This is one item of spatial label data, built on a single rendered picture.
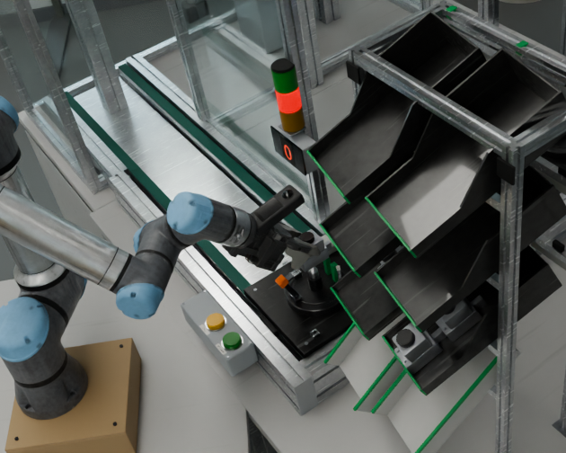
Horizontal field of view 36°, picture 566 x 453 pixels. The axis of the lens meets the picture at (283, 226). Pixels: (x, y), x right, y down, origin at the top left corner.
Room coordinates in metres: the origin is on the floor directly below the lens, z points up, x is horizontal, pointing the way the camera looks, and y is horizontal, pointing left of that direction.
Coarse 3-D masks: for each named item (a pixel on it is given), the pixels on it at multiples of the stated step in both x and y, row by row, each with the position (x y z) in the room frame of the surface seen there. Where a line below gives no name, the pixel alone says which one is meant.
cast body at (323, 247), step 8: (312, 232) 1.31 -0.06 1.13; (304, 240) 1.28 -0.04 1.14; (312, 240) 1.28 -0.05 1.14; (320, 240) 1.28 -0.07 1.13; (328, 240) 1.32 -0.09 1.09; (320, 248) 1.28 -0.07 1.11; (328, 248) 1.30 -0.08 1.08; (312, 256) 1.27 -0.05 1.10; (320, 256) 1.28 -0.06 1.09; (328, 256) 1.28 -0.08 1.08; (304, 264) 1.26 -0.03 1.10; (312, 264) 1.27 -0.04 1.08
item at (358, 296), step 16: (352, 272) 1.09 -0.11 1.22; (368, 272) 1.08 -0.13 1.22; (336, 288) 1.08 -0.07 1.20; (352, 288) 1.07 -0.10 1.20; (368, 288) 1.05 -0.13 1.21; (384, 288) 1.04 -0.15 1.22; (352, 304) 1.04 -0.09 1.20; (368, 304) 1.02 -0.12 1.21; (384, 304) 1.01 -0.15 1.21; (352, 320) 0.99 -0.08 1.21; (368, 320) 0.99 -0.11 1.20; (384, 320) 0.96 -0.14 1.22; (368, 336) 0.95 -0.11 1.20
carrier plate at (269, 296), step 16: (336, 256) 1.39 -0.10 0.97; (272, 272) 1.38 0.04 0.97; (288, 272) 1.37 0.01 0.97; (256, 288) 1.34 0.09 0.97; (272, 288) 1.33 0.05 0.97; (256, 304) 1.30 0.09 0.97; (272, 304) 1.28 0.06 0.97; (272, 320) 1.24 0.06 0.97; (288, 320) 1.23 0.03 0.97; (304, 320) 1.22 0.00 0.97; (320, 320) 1.21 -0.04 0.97; (336, 320) 1.20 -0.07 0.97; (288, 336) 1.19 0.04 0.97; (304, 336) 1.18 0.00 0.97; (320, 336) 1.17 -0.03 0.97; (336, 336) 1.17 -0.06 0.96; (304, 352) 1.13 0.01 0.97
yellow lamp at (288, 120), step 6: (300, 108) 1.50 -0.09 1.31; (282, 114) 1.50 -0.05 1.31; (288, 114) 1.49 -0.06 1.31; (294, 114) 1.49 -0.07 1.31; (300, 114) 1.50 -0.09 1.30; (282, 120) 1.50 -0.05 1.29; (288, 120) 1.49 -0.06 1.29; (294, 120) 1.49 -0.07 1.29; (300, 120) 1.49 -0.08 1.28; (282, 126) 1.51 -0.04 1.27; (288, 126) 1.49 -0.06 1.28; (294, 126) 1.49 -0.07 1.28; (300, 126) 1.49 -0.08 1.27
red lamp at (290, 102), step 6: (282, 96) 1.49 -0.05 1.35; (288, 96) 1.49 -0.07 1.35; (294, 96) 1.49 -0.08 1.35; (282, 102) 1.49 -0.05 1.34; (288, 102) 1.49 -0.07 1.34; (294, 102) 1.49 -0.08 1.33; (300, 102) 1.50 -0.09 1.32; (282, 108) 1.49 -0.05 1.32; (288, 108) 1.49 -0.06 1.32; (294, 108) 1.49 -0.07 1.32
